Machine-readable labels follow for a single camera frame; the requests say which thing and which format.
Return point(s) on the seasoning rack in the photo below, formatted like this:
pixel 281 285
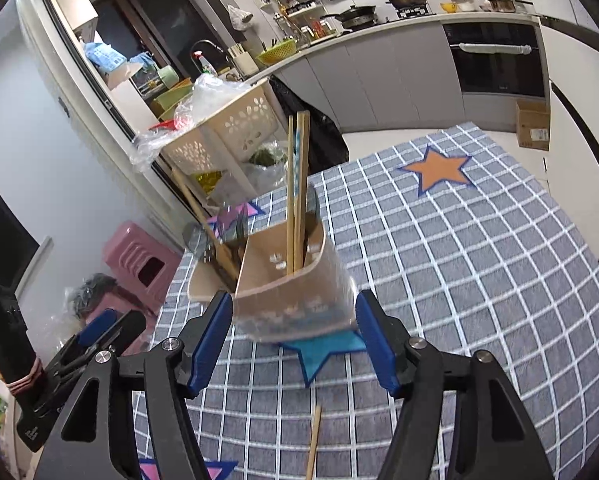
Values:
pixel 304 22

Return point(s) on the metal kitchen faucet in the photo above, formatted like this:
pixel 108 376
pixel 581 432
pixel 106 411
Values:
pixel 214 44

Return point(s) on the spray bottle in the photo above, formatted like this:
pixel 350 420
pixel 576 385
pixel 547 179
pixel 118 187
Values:
pixel 205 65

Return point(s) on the green colander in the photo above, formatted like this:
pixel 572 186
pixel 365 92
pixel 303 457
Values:
pixel 277 52

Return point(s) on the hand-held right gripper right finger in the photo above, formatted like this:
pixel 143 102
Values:
pixel 374 345

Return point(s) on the green plastic basin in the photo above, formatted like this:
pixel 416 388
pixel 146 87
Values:
pixel 172 97

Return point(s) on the beige utensil holder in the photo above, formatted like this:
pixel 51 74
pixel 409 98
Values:
pixel 289 290

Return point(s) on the copper saucepan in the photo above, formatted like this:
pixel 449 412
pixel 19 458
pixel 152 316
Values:
pixel 499 4

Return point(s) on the beige perforated basket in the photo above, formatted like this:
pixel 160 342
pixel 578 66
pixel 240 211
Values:
pixel 239 125

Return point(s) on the blue packet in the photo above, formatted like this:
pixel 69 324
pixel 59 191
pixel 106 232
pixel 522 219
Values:
pixel 102 55

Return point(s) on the yellow bowl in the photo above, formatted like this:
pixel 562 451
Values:
pixel 449 7

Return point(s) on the clear plastic bag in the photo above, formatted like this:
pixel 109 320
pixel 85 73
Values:
pixel 199 105

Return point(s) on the black built-in oven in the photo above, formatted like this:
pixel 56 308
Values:
pixel 494 70

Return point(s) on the black plastic bag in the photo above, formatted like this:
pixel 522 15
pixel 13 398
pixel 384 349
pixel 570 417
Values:
pixel 319 135

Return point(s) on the black wok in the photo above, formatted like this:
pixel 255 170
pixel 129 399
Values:
pixel 357 14

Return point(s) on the brown cardboard box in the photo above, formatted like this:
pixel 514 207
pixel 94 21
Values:
pixel 532 125

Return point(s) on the dark mesh bag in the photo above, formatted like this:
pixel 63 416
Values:
pixel 89 287

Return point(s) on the white hanging plastic bag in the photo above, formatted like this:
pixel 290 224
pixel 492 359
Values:
pixel 238 17

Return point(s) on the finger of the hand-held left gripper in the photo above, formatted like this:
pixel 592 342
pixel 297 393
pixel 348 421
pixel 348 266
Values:
pixel 97 325
pixel 127 327

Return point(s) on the grey checked star tablecloth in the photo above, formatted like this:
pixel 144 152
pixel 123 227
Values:
pixel 454 260

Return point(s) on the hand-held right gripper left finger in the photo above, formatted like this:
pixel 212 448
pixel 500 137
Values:
pixel 209 345

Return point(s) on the open cardboard box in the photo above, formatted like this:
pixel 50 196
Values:
pixel 124 76

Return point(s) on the white knife block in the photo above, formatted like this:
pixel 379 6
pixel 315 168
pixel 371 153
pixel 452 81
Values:
pixel 244 62

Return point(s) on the white kitchen counter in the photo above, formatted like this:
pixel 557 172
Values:
pixel 409 22

